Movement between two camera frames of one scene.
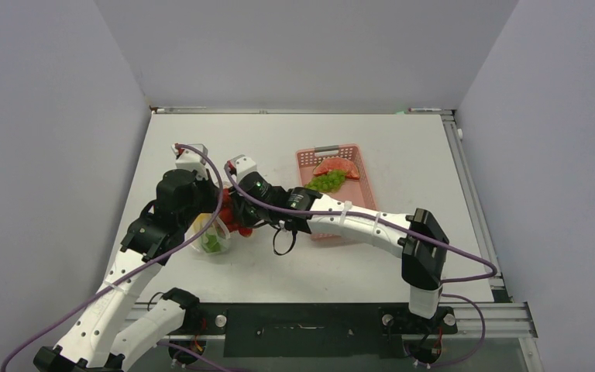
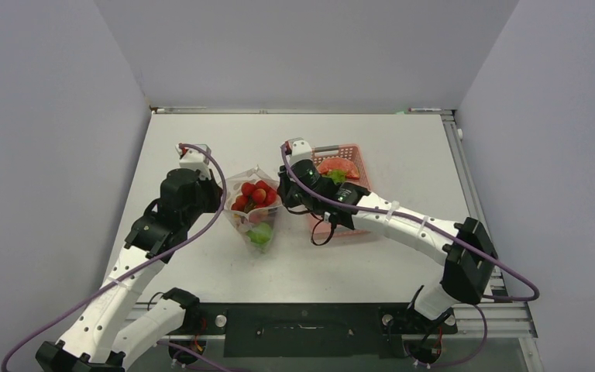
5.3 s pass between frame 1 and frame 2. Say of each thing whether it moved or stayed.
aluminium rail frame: stayed
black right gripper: moved
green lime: moved
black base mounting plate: stayed
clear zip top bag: moved
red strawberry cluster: moved
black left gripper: stayed
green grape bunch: stayed
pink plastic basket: stayed
